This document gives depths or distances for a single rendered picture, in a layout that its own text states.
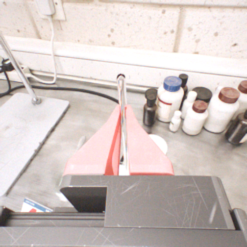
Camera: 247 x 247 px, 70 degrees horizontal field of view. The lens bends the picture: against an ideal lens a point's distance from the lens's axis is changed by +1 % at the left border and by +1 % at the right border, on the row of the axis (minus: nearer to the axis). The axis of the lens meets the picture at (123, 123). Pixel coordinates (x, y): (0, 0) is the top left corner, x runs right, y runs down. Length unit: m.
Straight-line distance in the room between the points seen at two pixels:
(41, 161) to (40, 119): 0.13
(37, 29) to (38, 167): 0.45
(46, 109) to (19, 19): 0.31
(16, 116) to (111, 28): 0.37
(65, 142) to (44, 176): 0.09
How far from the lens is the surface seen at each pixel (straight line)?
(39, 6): 0.62
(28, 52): 0.72
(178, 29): 0.54
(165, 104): 0.45
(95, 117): 0.51
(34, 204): 0.38
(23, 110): 0.60
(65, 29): 0.64
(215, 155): 0.47
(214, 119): 0.48
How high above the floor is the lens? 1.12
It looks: 49 degrees down
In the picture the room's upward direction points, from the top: 4 degrees counter-clockwise
